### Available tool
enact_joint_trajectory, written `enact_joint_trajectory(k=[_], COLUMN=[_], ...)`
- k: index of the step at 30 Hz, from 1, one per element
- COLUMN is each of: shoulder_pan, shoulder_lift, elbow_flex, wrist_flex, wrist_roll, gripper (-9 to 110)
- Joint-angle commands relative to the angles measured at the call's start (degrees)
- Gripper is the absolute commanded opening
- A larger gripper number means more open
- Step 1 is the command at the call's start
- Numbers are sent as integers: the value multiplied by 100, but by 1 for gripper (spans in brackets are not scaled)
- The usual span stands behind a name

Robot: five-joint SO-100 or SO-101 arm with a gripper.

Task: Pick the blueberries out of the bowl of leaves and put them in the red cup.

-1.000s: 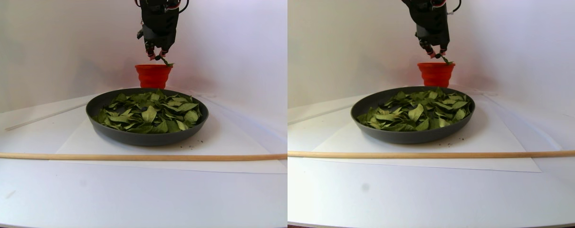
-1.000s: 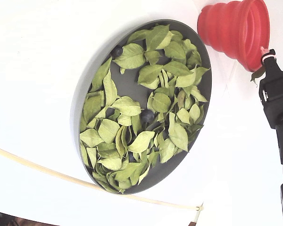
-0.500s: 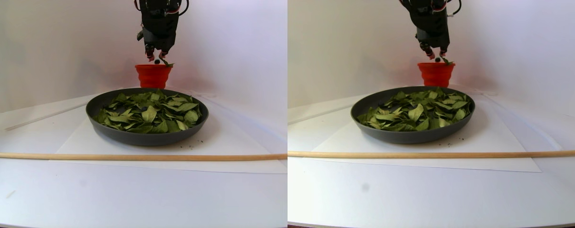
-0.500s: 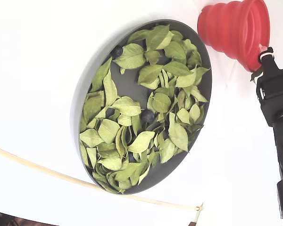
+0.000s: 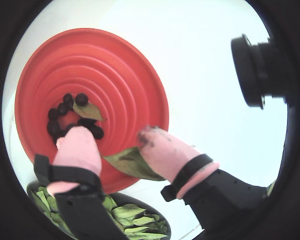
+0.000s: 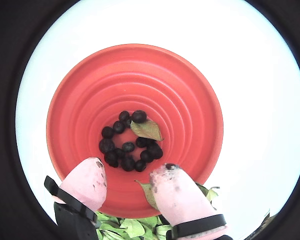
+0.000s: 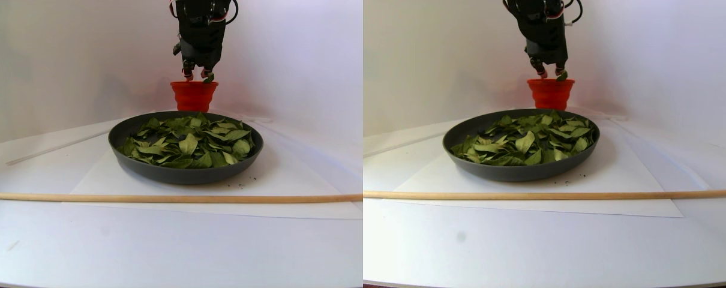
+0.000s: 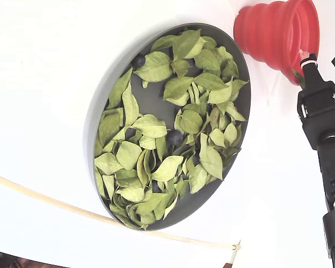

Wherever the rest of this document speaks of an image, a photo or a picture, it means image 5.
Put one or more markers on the pink-tipped black gripper finger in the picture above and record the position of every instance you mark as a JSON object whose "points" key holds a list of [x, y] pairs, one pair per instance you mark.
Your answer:
{"points": [[77, 150], [170, 155]]}

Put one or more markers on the blueberry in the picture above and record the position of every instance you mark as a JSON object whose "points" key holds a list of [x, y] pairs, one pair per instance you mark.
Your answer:
{"points": [[53, 128], [68, 98], [53, 113], [86, 122], [58, 137], [62, 109], [97, 131], [81, 99]]}

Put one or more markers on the dark green pointed leaf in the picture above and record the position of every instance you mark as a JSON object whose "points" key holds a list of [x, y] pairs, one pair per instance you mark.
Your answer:
{"points": [[130, 162]]}

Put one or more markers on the dark grey round bowl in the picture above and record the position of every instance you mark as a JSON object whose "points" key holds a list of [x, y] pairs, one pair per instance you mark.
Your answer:
{"points": [[140, 202]]}

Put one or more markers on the pile of green leaves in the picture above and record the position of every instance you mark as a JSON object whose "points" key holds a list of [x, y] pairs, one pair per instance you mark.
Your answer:
{"points": [[135, 220]]}

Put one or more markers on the red collapsible silicone cup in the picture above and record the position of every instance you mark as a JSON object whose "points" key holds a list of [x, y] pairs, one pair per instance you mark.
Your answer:
{"points": [[115, 82]]}

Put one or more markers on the curled green leaf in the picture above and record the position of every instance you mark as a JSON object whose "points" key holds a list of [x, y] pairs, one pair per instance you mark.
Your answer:
{"points": [[90, 112]]}

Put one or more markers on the black camera lens module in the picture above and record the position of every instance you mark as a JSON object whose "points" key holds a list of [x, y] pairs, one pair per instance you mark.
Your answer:
{"points": [[255, 70]]}

